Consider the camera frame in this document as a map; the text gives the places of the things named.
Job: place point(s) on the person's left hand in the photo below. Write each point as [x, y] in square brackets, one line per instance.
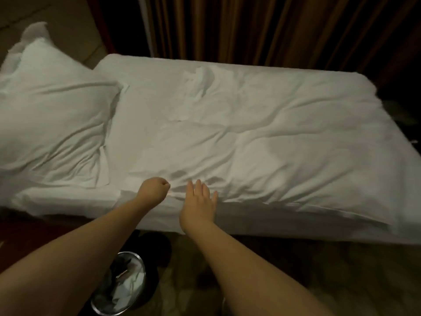
[152, 192]

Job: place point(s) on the person's right hand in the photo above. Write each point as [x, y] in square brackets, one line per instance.
[197, 207]

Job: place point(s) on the white duvet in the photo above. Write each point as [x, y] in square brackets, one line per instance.
[276, 141]

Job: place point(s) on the white bed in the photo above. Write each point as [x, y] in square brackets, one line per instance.
[164, 88]

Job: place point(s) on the white pillow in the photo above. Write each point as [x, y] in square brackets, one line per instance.
[52, 115]

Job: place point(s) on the person's left forearm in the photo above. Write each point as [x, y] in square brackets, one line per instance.
[66, 266]

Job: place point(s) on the person's right forearm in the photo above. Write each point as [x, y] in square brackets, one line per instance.
[256, 279]

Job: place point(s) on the black trash bin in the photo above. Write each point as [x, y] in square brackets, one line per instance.
[122, 283]

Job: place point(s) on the brown curtain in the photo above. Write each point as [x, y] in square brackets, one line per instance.
[276, 29]

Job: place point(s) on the tan padded headboard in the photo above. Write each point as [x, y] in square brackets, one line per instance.
[46, 23]

